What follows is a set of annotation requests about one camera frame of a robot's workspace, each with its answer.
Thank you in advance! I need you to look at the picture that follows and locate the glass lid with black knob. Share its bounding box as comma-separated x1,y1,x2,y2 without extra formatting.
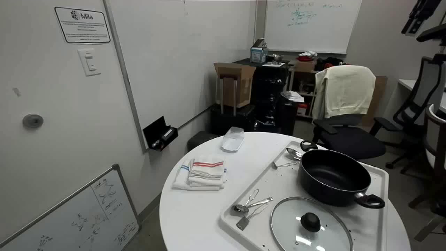
269,197,353,251

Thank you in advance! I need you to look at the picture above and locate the clear plastic container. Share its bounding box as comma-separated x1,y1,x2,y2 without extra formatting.
220,127,244,152

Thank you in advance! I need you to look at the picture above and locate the cardboard box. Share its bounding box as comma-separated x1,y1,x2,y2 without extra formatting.
215,63,255,109

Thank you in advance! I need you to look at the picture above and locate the folded white striped towel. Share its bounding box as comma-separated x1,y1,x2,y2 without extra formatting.
173,158,226,191

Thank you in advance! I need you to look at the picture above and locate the black whiteboard marker holder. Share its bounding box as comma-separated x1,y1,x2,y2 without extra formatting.
142,118,178,151

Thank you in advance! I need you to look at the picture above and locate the black storage cabinet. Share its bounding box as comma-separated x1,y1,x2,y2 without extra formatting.
252,67,289,133

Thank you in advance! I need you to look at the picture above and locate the small metal measuring spoon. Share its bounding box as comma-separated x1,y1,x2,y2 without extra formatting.
286,147,301,161

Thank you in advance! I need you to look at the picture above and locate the blue tissue box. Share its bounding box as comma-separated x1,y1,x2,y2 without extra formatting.
250,48,268,65

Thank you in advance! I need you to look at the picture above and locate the office chair with cream cloth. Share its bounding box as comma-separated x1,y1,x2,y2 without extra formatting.
312,65,386,159

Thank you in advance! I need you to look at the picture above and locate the black mesh office chair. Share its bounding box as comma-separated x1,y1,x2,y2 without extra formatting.
369,55,445,169

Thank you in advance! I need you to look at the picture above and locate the wall whiteboard at back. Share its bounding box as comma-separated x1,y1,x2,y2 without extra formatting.
265,0,362,55

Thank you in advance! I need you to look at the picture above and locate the white light switch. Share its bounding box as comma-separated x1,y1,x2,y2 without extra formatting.
78,49,100,77

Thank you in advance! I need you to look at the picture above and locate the small whiteboard leaning on wall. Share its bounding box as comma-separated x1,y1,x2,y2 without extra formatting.
0,165,139,251

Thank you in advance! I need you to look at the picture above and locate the wall notice sign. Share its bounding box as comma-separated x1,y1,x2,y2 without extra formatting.
54,7,110,44

